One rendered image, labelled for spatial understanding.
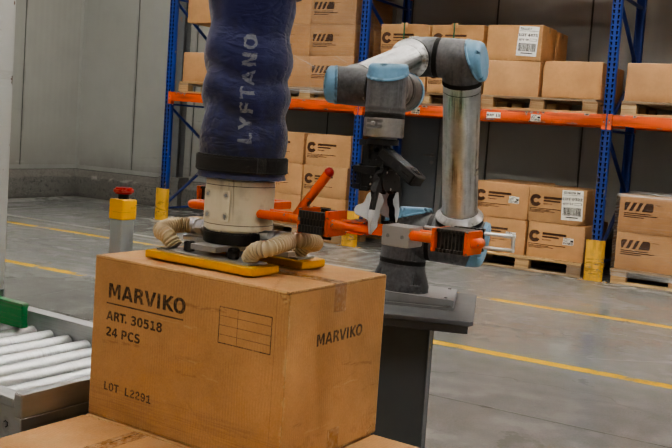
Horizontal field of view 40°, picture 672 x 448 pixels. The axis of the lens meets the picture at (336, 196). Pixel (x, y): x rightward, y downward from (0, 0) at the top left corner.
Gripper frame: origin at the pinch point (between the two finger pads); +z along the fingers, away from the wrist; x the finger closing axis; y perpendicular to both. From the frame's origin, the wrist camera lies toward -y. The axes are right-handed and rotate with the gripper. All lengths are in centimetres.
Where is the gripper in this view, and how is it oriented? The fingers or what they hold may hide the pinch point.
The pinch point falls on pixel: (384, 229)
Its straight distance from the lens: 205.8
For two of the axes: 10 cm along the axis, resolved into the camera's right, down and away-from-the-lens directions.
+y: -8.2, -1.0, 5.6
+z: -0.7, 10.0, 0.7
